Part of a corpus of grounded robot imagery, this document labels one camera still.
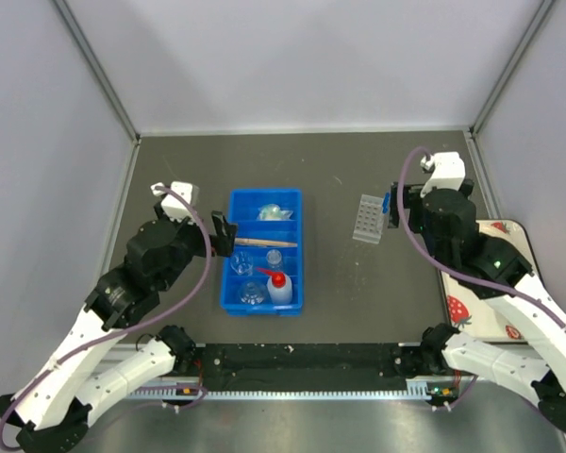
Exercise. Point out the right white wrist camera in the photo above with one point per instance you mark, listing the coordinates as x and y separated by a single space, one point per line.
446 171

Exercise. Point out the small stoppered glass bottle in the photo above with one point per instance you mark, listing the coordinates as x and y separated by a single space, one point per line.
274 260

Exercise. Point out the strawberry pattern tray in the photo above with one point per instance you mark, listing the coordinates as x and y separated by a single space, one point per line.
474 316

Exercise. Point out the grey slotted cable duct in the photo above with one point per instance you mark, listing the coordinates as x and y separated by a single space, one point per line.
410 390

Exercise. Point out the wash bottle red nozzle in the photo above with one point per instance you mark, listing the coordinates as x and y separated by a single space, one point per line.
279 286

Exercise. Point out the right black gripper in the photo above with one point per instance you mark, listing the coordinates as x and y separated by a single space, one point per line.
412 200

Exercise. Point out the blue compartment plastic bin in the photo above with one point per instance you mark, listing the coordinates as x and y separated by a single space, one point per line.
243 211

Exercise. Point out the clear glass beaker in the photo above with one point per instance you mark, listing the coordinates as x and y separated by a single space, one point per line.
242 263

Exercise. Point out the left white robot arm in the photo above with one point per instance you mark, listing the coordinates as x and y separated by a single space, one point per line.
61 403

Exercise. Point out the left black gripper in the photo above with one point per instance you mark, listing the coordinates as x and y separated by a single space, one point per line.
222 243

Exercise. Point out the wooden test tube clamp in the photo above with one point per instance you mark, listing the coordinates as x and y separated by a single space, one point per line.
263 243

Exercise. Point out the plastic bag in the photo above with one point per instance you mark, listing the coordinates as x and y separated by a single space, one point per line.
273 212

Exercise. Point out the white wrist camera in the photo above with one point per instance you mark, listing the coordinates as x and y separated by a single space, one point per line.
446 171
169 205

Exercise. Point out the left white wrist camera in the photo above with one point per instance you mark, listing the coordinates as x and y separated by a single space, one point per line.
169 205

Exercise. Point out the small clear glass dish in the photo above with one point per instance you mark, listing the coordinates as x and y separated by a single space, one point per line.
252 293

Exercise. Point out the clear acrylic tube rack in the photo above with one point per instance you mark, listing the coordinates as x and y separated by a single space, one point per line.
369 222

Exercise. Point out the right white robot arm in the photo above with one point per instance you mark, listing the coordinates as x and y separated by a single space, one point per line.
492 270

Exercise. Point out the test tube blue cap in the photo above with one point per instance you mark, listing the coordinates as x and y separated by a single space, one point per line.
385 203

